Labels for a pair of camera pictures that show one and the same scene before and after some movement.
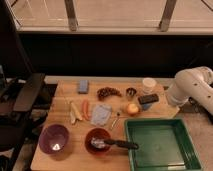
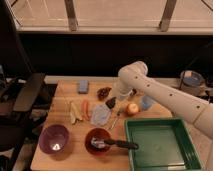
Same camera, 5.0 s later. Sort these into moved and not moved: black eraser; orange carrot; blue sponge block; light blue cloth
Moved: black eraser
Not moved: light blue cloth; blue sponge block; orange carrot
